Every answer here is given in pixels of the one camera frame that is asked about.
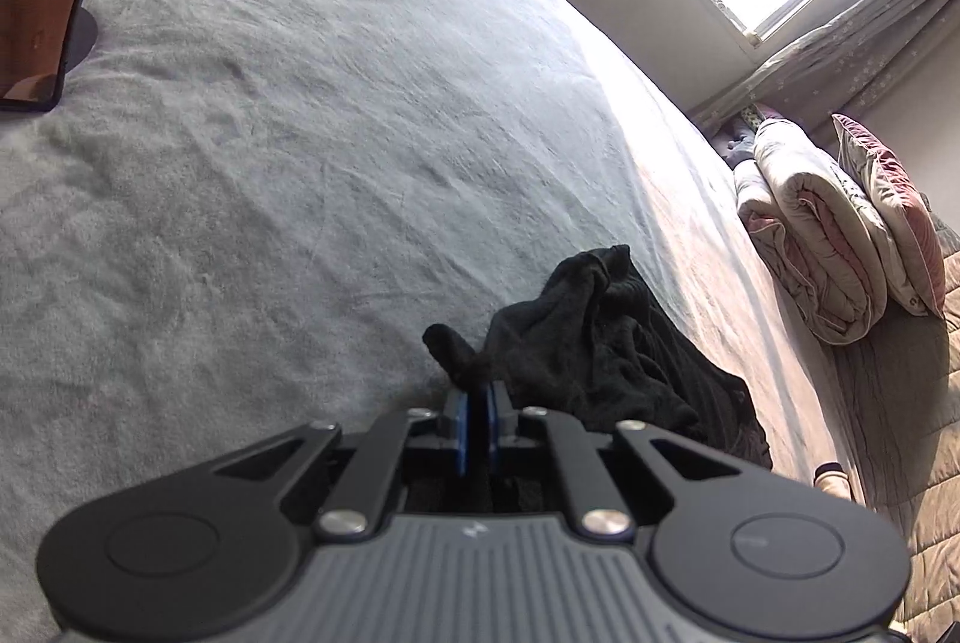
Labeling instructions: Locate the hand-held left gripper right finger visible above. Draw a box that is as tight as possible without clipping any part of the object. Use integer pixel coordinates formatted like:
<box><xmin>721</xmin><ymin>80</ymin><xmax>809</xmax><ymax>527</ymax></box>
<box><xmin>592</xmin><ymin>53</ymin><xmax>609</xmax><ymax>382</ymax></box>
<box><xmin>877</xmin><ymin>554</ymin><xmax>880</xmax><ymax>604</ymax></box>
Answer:
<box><xmin>480</xmin><ymin>383</ymin><xmax>740</xmax><ymax>543</ymax></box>

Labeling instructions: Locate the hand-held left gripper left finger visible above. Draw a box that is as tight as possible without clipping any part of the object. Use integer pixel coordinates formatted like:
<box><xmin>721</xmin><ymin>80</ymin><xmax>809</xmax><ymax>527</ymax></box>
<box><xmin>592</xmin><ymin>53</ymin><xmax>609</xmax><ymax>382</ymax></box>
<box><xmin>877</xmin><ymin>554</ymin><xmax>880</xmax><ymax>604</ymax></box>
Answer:
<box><xmin>212</xmin><ymin>386</ymin><xmax>475</xmax><ymax>543</ymax></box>

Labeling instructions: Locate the black garment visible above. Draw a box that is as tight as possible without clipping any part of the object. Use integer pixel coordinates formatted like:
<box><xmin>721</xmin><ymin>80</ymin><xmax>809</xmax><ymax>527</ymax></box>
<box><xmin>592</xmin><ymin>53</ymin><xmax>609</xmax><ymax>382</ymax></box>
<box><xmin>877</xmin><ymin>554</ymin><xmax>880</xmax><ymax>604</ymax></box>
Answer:
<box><xmin>421</xmin><ymin>244</ymin><xmax>774</xmax><ymax>518</ymax></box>

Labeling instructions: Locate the folded beige garment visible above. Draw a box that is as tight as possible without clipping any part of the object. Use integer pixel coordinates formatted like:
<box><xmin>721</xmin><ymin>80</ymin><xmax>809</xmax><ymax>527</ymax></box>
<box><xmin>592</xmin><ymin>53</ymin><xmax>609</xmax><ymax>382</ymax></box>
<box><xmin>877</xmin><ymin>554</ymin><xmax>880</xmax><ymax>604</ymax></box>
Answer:
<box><xmin>813</xmin><ymin>460</ymin><xmax>865</xmax><ymax>503</ymax></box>

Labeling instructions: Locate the folded beige pink quilt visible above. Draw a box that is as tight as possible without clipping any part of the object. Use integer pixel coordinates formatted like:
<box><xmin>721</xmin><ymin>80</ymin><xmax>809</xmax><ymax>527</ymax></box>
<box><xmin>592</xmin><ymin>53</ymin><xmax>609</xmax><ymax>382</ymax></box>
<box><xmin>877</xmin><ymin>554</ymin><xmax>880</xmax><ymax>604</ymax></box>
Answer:
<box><xmin>733</xmin><ymin>118</ymin><xmax>895</xmax><ymax>345</ymax></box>

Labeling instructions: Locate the colourful cloth pile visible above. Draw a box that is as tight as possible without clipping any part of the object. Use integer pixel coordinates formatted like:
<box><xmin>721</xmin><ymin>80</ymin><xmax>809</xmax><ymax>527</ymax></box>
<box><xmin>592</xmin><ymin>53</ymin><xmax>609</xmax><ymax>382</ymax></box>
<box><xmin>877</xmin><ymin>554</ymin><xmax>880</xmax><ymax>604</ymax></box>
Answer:
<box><xmin>716</xmin><ymin>103</ymin><xmax>762</xmax><ymax>168</ymax></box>

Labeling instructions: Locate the grey quilted headboard cover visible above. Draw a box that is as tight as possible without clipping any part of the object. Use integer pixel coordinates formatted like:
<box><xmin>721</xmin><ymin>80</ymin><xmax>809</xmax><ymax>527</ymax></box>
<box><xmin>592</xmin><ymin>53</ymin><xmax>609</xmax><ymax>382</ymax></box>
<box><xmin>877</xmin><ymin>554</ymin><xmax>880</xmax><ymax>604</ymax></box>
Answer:
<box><xmin>829</xmin><ymin>230</ymin><xmax>960</xmax><ymax>643</ymax></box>

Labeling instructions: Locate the pink and grey pillow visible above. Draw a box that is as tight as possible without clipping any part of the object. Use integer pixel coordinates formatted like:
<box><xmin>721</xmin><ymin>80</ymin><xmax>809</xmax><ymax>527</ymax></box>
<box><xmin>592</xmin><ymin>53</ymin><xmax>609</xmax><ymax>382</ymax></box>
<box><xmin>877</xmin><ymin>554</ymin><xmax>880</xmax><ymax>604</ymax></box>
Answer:
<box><xmin>830</xmin><ymin>112</ymin><xmax>948</xmax><ymax>319</ymax></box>

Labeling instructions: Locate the pale patterned curtain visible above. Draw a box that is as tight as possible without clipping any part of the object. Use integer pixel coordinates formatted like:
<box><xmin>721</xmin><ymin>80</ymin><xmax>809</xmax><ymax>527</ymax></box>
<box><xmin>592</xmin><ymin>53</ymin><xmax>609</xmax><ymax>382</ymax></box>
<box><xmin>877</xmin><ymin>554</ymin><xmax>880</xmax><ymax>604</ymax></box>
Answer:
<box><xmin>688</xmin><ymin>0</ymin><xmax>960</xmax><ymax>128</ymax></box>

